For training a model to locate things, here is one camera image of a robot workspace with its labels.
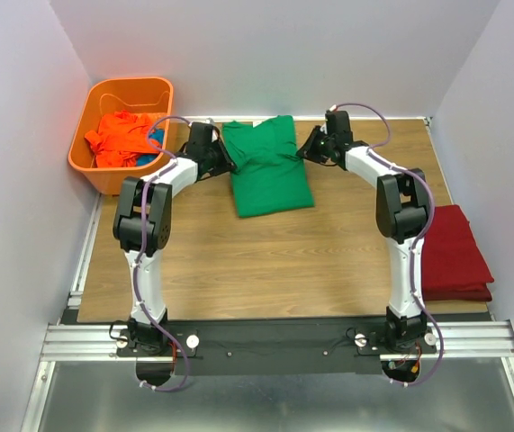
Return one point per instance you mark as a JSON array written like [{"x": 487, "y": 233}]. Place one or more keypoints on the orange plastic laundry basket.
[{"x": 151, "y": 95}]

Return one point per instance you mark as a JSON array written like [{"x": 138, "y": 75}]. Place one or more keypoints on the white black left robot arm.
[{"x": 142, "y": 225}]

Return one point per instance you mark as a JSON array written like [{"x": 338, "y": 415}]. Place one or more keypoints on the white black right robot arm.
[{"x": 404, "y": 211}]

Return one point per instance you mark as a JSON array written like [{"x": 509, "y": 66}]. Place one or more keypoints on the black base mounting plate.
[{"x": 358, "y": 345}]

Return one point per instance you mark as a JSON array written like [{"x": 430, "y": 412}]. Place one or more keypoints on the green t-shirt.
[{"x": 268, "y": 177}]

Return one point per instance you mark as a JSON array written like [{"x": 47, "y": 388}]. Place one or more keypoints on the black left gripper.
[{"x": 227, "y": 163}]

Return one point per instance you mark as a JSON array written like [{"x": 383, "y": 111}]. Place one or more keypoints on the orange t-shirt in basket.
[{"x": 119, "y": 139}]

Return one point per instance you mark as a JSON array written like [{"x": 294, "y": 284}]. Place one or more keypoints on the blue t-shirt in basket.
[{"x": 156, "y": 137}]

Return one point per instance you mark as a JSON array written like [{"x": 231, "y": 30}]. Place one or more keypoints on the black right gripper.
[{"x": 307, "y": 151}]

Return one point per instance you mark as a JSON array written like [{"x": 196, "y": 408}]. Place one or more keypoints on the folded dark red t-shirt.
[{"x": 453, "y": 267}]

